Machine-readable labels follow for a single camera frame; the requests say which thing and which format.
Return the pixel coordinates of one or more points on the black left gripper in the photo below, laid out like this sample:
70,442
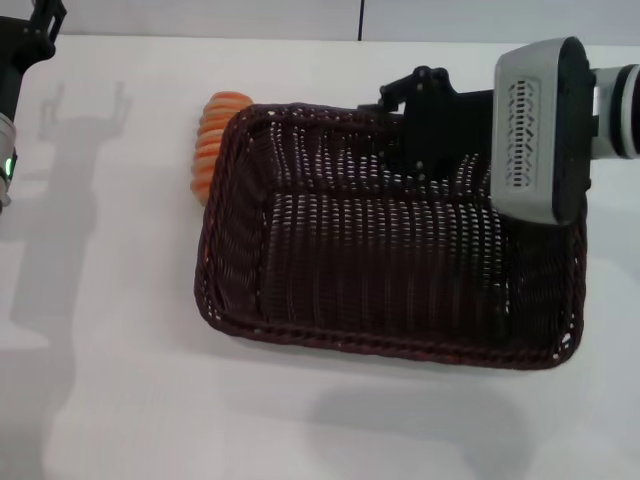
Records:
15,55

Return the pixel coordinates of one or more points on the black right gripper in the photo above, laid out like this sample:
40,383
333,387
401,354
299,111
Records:
445,125

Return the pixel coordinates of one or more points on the dark brown woven basket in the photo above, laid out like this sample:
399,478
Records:
380,260

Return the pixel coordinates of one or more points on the orange striped bread loaf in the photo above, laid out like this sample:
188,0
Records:
210,135

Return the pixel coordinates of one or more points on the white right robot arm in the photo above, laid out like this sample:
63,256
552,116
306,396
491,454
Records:
617,115

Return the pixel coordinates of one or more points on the black vertical wall strip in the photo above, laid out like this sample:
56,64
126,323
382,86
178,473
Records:
360,20

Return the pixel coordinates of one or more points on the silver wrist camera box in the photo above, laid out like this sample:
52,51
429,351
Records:
540,130

